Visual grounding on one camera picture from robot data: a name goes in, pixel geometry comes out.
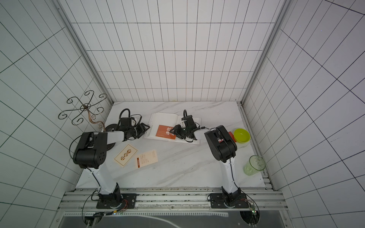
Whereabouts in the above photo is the white photo album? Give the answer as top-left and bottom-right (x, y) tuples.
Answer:
(144, 113), (200, 145)

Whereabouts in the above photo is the cream patterned photo card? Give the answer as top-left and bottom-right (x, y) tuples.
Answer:
(114, 144), (138, 167)

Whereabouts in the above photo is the cream text photo card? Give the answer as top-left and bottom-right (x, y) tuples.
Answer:
(136, 150), (158, 169)

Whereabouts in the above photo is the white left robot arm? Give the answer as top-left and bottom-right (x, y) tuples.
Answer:
(72, 117), (150, 200)

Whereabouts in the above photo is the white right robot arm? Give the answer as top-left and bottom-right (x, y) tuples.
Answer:
(169, 115), (242, 204)

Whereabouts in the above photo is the red photo card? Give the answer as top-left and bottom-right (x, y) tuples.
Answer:
(228, 132), (236, 142)

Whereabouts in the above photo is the lime green plastic bowl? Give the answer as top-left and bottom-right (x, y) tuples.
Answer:
(233, 128), (251, 143)

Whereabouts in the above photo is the clear green glass cup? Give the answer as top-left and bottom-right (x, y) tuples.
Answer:
(243, 155), (266, 176)

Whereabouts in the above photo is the copper wire jewelry stand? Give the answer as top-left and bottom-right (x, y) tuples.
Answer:
(58, 90), (108, 131)

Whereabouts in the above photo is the aluminium mounting rail frame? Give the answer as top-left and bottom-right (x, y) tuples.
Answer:
(51, 188), (292, 228)

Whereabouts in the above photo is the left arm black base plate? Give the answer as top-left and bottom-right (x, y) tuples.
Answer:
(96, 194), (137, 210)

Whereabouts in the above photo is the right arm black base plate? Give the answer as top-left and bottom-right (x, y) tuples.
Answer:
(207, 193), (250, 209)

